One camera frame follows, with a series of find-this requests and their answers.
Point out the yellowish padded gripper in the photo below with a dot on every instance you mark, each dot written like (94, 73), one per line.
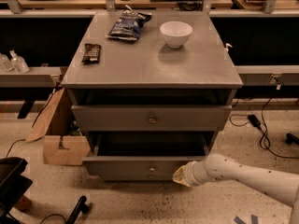
(193, 172)

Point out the grey drawer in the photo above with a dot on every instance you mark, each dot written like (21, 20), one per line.
(150, 118)
(143, 156)

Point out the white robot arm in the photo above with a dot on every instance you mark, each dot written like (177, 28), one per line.
(280, 186)

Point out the grey top drawer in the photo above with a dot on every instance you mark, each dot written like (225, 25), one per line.
(150, 118)

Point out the grey wooden drawer cabinet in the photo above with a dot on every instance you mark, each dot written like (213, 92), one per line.
(148, 72)

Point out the black chair base leg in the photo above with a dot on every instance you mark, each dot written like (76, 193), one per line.
(290, 138)

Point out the brown cardboard box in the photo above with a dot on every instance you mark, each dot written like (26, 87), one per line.
(53, 127)

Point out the small white pump bottle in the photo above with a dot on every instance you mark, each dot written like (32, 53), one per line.
(226, 50)

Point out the white ceramic bowl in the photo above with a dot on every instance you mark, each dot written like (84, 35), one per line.
(175, 33)

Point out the dark snack bar wrapper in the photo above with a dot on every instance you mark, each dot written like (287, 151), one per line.
(91, 53)

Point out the blue chip bag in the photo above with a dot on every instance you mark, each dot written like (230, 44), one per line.
(128, 26)

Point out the black chair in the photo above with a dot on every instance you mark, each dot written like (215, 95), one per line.
(12, 186)

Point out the clear sanitizer bottle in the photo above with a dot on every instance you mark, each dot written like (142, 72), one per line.
(5, 63)
(18, 62)

